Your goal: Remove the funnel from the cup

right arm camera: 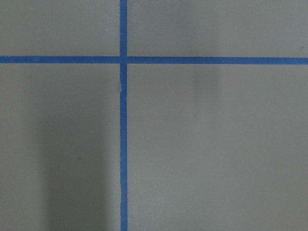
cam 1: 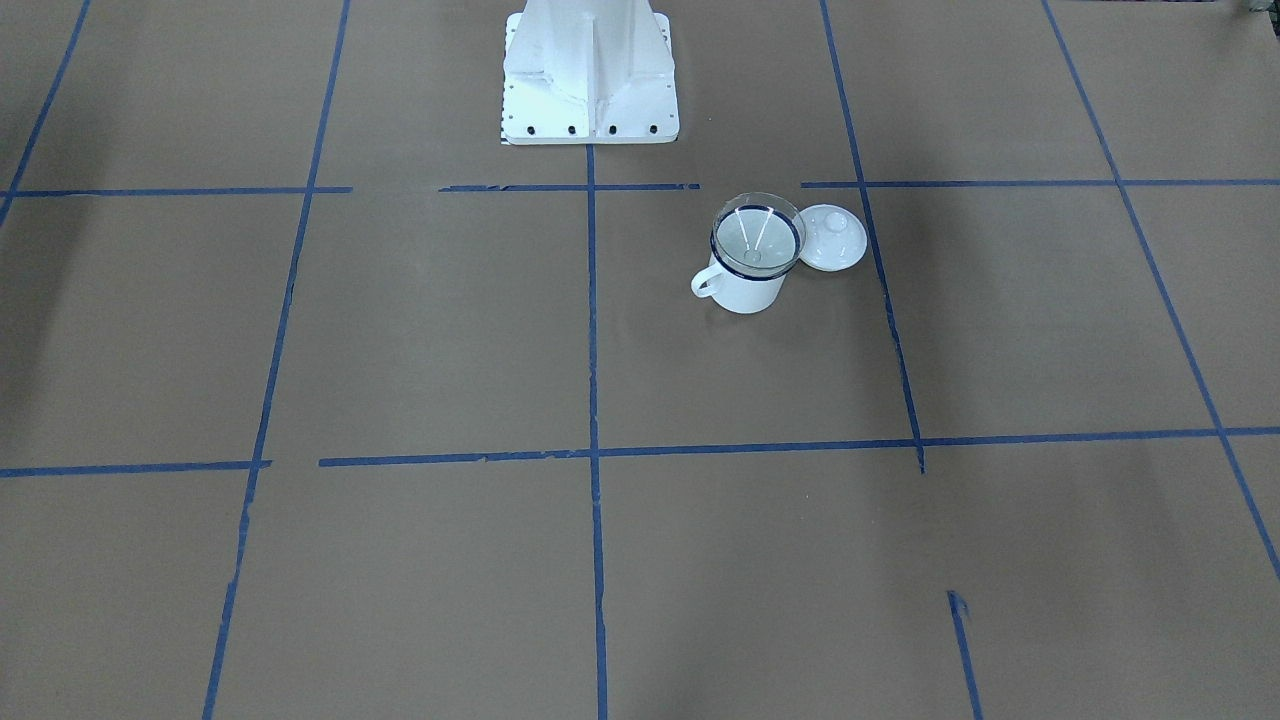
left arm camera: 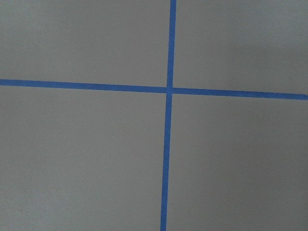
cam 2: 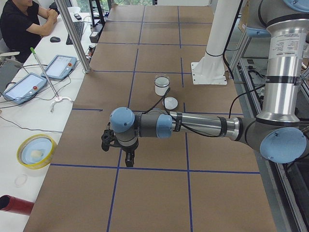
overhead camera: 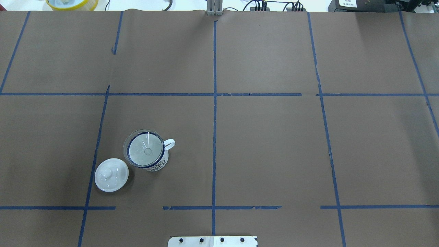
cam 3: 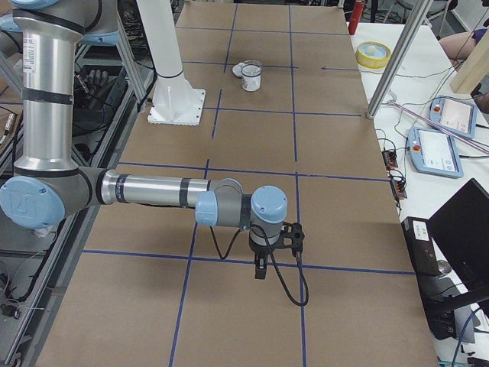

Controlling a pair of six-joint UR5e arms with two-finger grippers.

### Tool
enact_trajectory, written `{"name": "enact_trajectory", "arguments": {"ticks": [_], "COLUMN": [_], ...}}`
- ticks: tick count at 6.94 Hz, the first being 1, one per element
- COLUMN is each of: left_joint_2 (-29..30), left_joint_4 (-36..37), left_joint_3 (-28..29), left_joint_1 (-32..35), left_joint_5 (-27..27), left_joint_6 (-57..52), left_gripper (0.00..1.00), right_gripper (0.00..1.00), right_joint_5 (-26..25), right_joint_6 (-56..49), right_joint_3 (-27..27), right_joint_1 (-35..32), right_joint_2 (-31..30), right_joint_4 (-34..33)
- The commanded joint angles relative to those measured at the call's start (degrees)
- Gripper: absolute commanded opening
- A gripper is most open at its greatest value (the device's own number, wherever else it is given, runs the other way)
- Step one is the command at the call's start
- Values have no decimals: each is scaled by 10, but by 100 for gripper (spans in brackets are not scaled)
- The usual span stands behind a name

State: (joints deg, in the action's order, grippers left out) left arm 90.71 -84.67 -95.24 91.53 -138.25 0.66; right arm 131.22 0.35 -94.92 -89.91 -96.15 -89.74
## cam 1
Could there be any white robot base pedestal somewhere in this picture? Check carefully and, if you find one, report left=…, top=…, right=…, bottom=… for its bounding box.
left=500, top=1, right=680, bottom=146

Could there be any white enamel lid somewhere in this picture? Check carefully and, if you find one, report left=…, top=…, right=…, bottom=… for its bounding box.
left=800, top=204, right=869, bottom=272

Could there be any white enamel mug blue rim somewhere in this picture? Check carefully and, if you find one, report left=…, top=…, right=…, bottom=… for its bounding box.
left=690, top=256, right=787, bottom=314

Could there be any clear glass funnel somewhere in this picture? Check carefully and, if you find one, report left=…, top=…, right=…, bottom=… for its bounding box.
left=709, top=192, right=806, bottom=281

